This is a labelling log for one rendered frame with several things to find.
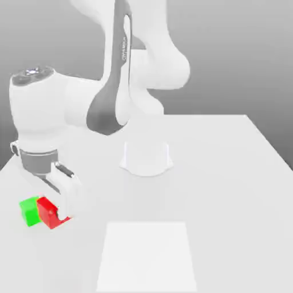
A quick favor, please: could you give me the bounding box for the small green cube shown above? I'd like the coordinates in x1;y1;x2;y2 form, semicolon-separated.
19;196;43;228

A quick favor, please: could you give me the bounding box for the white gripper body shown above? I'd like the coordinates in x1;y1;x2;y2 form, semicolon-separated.
40;173;83;217

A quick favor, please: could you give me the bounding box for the small red cube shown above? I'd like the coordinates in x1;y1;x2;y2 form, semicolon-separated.
35;196;73;230

